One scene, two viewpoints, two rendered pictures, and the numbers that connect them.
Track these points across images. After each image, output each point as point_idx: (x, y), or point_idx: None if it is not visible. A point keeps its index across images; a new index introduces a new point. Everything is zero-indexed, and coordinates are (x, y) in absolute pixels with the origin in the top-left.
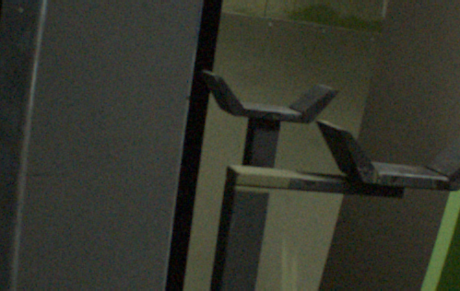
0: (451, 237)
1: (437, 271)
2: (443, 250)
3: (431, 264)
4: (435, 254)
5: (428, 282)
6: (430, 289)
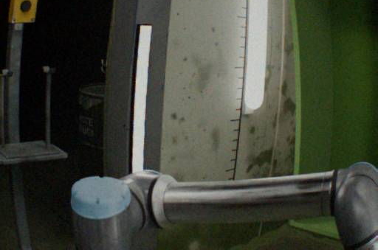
0: (300, 144)
1: (297, 156)
2: (298, 148)
3: (295, 153)
4: (296, 150)
5: (296, 160)
6: (297, 163)
